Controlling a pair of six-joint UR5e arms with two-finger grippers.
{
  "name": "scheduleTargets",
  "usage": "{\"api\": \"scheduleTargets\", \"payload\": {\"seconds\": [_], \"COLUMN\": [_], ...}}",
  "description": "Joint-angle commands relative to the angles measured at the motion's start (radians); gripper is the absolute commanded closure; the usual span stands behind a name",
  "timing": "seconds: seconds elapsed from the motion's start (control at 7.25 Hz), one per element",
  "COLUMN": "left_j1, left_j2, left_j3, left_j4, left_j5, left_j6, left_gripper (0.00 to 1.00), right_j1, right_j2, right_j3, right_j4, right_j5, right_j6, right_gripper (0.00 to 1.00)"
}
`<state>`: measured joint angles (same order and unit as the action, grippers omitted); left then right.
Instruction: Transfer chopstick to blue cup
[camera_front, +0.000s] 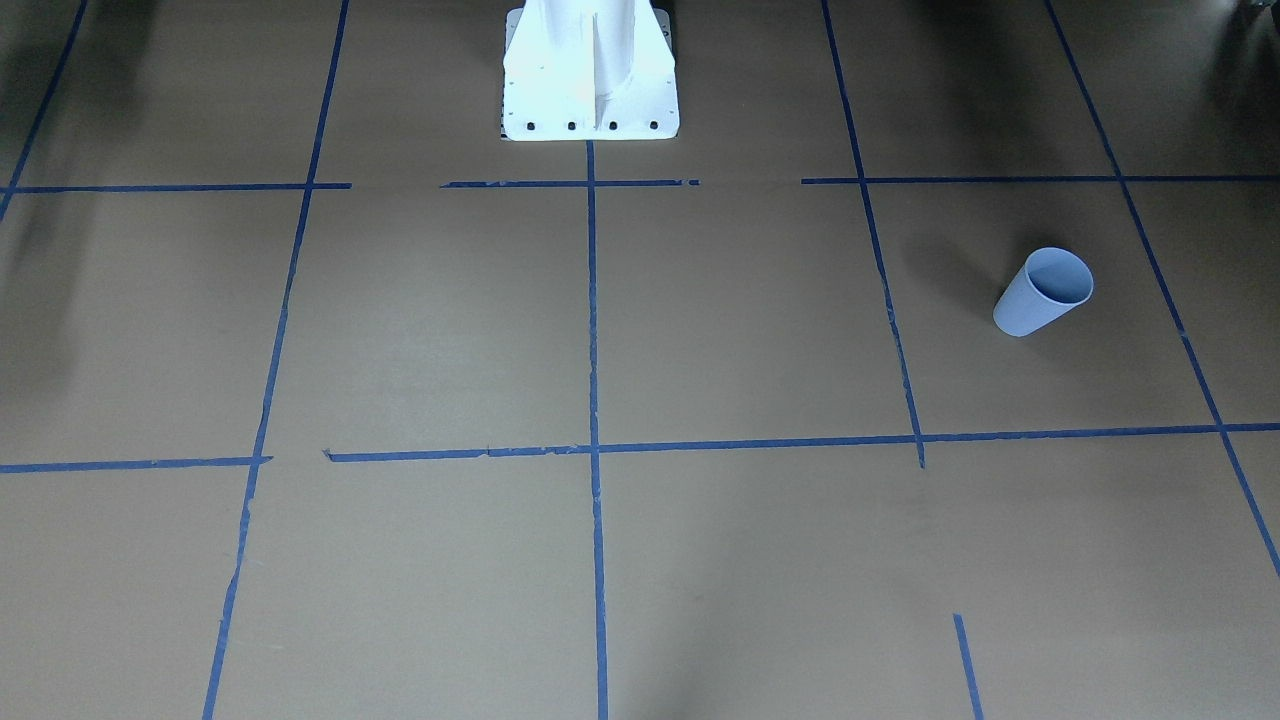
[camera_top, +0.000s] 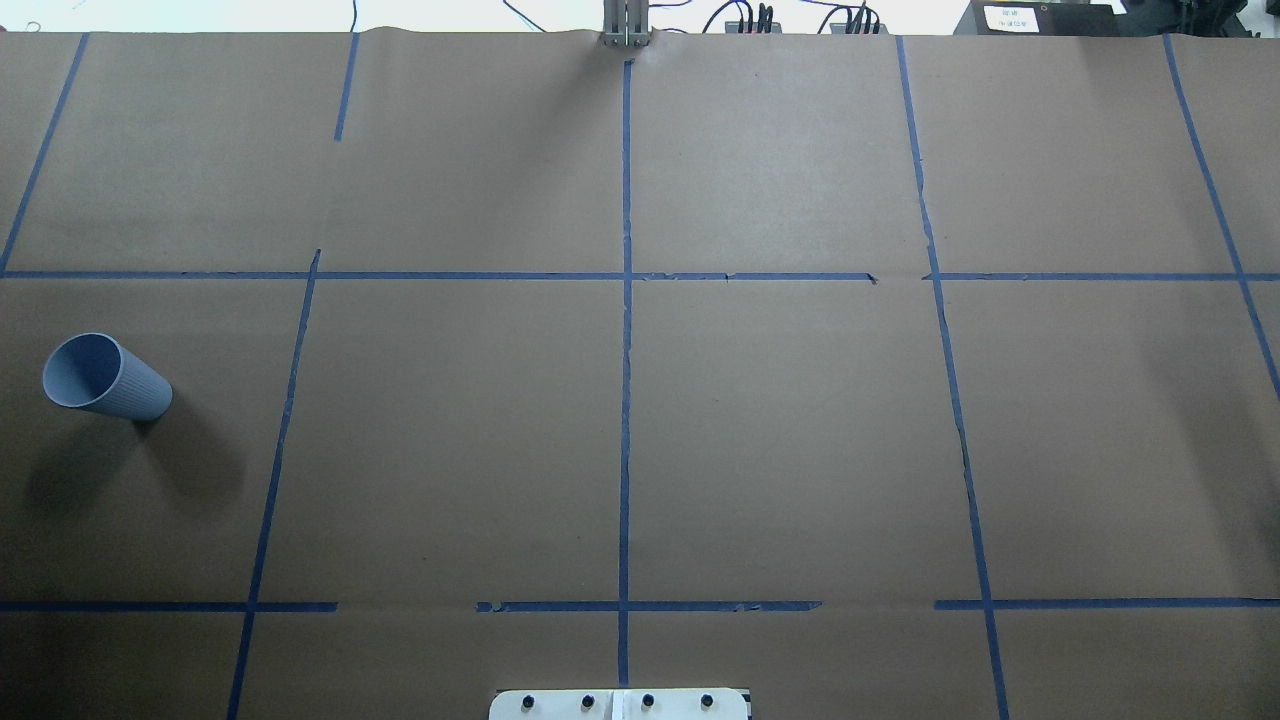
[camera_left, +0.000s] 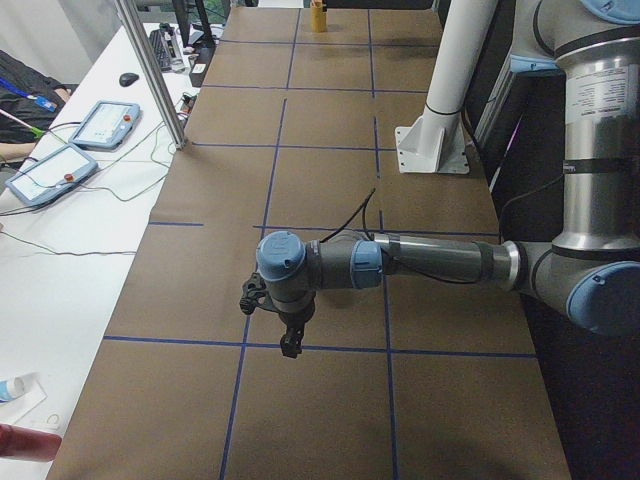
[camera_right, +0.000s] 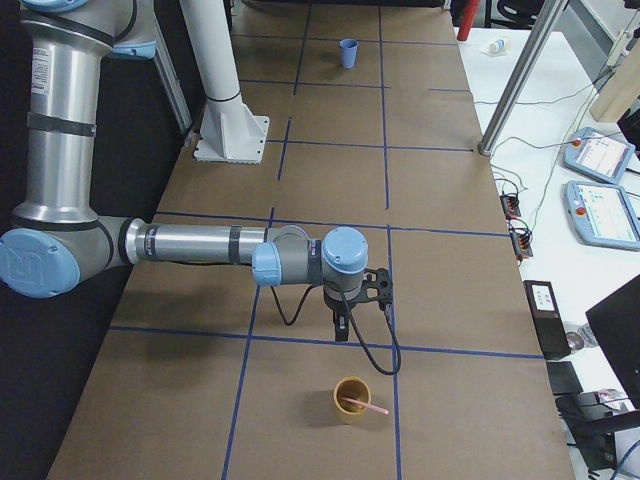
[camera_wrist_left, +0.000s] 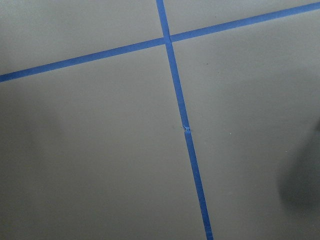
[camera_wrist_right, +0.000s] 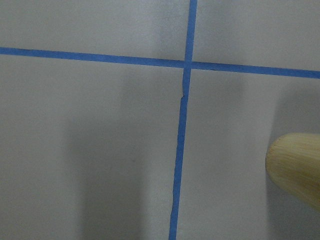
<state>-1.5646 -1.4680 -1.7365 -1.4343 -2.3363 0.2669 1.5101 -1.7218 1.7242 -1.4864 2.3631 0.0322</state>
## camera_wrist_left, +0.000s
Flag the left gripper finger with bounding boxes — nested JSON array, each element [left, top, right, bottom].
[[277, 123, 320, 210]]

